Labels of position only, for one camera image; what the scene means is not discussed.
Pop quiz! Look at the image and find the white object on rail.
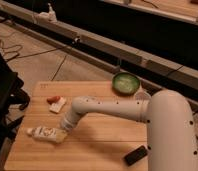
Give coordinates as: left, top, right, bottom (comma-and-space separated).
36, 2, 58, 23

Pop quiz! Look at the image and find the white lotion bottle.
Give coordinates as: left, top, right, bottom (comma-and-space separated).
26, 126, 67, 143

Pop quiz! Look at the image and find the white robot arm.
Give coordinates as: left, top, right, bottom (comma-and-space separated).
60, 90, 198, 171

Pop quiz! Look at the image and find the black smartphone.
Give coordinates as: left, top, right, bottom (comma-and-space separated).
124, 146, 147, 166

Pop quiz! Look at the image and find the black office chair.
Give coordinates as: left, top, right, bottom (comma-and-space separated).
0, 36, 31, 168

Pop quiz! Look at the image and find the metal floor rail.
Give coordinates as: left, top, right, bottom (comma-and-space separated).
0, 0, 198, 112

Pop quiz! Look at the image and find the small orange-red object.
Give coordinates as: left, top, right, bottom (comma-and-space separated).
47, 96, 60, 104

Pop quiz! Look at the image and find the green ceramic bowl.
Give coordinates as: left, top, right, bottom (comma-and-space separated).
112, 72, 140, 95

